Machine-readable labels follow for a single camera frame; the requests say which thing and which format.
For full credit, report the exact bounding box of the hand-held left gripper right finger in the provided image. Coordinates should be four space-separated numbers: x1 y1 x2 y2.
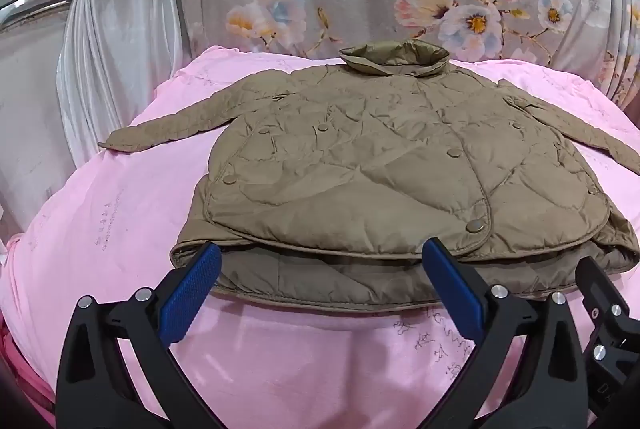
421 236 593 429

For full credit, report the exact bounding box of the chrome rail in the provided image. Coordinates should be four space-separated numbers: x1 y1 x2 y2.
0 0 69 24

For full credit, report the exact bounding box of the olive quilted jacket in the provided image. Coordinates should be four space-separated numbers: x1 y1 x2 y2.
97 39 640 311

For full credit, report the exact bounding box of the pink printed blanket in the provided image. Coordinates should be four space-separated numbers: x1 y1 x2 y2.
0 45 640 429

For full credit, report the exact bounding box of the white satin curtain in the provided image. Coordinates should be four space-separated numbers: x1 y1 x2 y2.
0 0 197 255

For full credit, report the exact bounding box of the dark pink cloth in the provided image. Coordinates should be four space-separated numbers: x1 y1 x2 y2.
0 311 57 416

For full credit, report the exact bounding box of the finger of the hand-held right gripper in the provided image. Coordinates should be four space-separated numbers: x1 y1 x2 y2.
574 256 632 342

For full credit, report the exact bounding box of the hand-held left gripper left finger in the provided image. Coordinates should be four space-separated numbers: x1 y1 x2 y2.
54 241 223 429

